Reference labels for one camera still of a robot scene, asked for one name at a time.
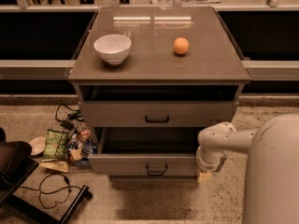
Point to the green chip bag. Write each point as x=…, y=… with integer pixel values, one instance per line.
x=55, y=145

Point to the orange fruit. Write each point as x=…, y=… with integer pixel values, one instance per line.
x=181, y=45

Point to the grey bottom drawer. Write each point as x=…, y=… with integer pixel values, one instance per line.
x=153, y=176

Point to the grey drawer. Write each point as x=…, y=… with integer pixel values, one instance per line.
x=157, y=105
x=146, y=151
x=153, y=176

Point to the white paper plate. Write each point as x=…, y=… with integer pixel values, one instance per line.
x=37, y=145

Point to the white ceramic bowl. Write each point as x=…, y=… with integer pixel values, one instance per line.
x=113, y=49

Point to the grey drawer cabinet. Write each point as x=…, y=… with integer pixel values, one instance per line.
x=210, y=60

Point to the black chair base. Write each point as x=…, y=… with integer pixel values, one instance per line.
x=15, y=167

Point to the yellow snack bag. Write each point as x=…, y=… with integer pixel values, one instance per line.
x=60, y=166

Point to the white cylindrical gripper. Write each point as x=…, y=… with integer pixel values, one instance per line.
x=207, y=164

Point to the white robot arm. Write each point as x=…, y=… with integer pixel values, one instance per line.
x=271, y=191

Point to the grey top drawer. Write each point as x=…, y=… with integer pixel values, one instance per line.
x=157, y=105

